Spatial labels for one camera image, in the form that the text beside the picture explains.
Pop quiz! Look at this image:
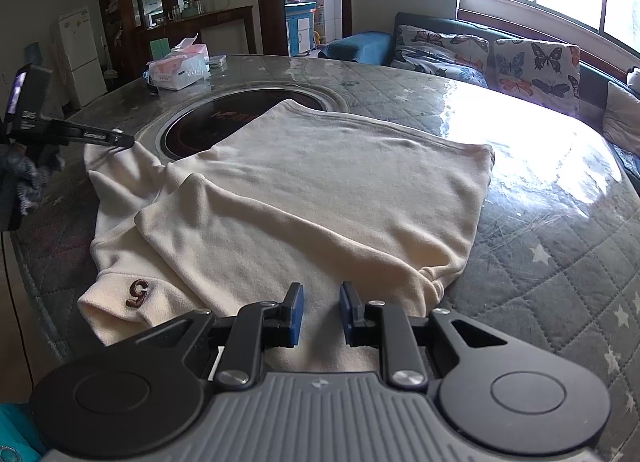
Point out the butterfly pillow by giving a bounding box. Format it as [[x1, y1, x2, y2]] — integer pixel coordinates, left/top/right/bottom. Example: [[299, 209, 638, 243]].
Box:
[[494, 38, 582, 117], [390, 25, 490, 88]]

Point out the black white plush toy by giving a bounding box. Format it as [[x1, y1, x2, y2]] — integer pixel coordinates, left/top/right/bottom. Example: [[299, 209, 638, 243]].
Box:
[[626, 66, 640, 94]]

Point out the grey quilted star table cover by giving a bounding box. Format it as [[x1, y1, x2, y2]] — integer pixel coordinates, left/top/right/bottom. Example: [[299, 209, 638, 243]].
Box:
[[14, 56, 639, 461]]

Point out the round black induction cooktop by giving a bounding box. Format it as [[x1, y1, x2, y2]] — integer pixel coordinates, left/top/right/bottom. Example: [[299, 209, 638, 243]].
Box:
[[154, 86, 341, 161]]

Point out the butterfly pillow left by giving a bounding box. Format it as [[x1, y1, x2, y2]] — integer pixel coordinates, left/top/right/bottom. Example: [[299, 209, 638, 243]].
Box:
[[390, 25, 490, 88]]

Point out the beige grey cushion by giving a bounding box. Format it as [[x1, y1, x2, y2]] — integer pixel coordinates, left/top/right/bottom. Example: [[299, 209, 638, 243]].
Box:
[[603, 82, 640, 155]]

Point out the butterfly pillow right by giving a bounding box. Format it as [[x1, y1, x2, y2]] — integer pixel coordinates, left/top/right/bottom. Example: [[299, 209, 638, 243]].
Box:
[[494, 38, 582, 117]]

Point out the dark wooden display cabinet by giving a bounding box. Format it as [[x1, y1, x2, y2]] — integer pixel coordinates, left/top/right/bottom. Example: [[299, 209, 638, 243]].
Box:
[[94, 0, 257, 68]]

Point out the pink white tissue pack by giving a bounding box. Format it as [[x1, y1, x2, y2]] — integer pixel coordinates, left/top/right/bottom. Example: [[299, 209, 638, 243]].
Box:
[[149, 37, 209, 91]]

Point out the cream sweatshirt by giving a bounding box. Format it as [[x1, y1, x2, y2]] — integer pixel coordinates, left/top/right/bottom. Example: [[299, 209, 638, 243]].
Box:
[[78, 100, 494, 372]]

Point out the white refrigerator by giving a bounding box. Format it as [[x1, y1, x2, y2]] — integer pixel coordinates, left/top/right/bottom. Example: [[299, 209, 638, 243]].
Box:
[[51, 8, 106, 110]]

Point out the blue white toy cabinet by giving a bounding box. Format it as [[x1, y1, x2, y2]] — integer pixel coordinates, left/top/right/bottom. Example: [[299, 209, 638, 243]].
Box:
[[284, 1, 317, 56]]

